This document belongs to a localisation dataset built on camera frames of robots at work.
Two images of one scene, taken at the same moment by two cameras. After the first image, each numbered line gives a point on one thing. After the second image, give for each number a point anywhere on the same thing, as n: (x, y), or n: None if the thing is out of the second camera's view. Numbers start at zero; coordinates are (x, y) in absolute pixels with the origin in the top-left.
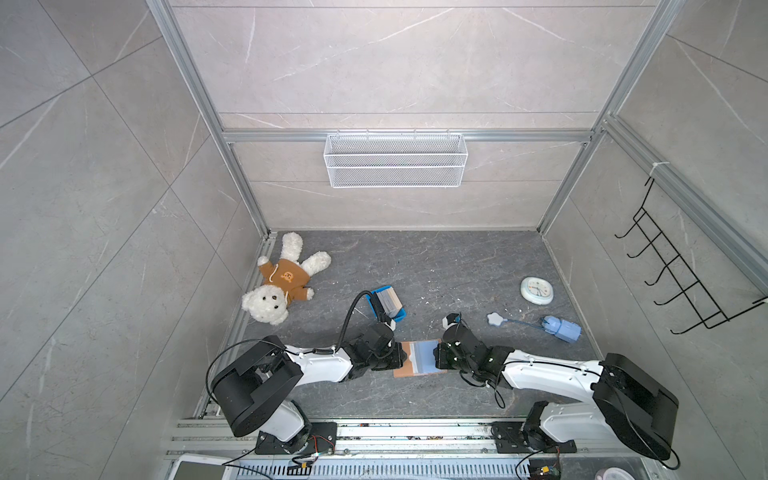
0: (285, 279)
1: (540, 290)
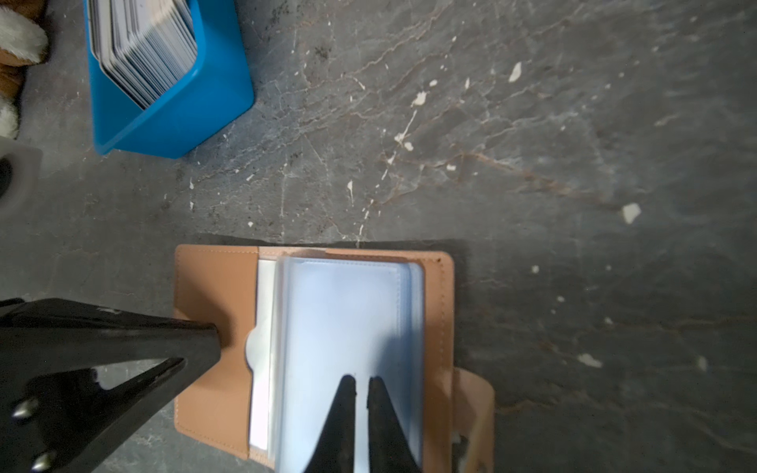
0: (24, 41)
1: None
